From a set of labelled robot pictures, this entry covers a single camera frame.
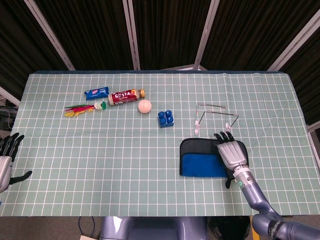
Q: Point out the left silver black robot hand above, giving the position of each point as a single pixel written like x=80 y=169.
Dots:
x=5 y=170

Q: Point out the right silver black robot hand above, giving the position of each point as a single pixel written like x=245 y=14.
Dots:
x=232 y=153

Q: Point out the black and blue cloth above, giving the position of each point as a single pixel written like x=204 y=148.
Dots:
x=200 y=165

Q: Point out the blue building block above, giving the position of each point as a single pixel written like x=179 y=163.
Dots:
x=166 y=120

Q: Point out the black bag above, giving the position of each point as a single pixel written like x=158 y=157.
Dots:
x=230 y=228

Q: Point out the green checked tablecloth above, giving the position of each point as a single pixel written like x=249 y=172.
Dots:
x=100 y=162

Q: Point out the pale pink ball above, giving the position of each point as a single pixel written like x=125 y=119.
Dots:
x=145 y=106

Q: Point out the white paper sheet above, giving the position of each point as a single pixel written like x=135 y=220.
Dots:
x=88 y=237

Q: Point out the blue-grey robot torso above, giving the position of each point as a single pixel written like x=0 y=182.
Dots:
x=150 y=228

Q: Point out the colourful feather shuttlecock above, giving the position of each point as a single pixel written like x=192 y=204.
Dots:
x=100 y=105

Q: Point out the blue snack packet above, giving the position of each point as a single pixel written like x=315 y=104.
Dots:
x=96 y=93

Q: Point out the Costa coffee bottle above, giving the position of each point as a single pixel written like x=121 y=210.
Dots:
x=123 y=97

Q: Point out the white frame beam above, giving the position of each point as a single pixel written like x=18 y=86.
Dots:
x=313 y=128
x=10 y=98

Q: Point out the white frame post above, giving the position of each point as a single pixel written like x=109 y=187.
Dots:
x=206 y=35
x=132 y=35
x=50 y=35
x=295 y=45

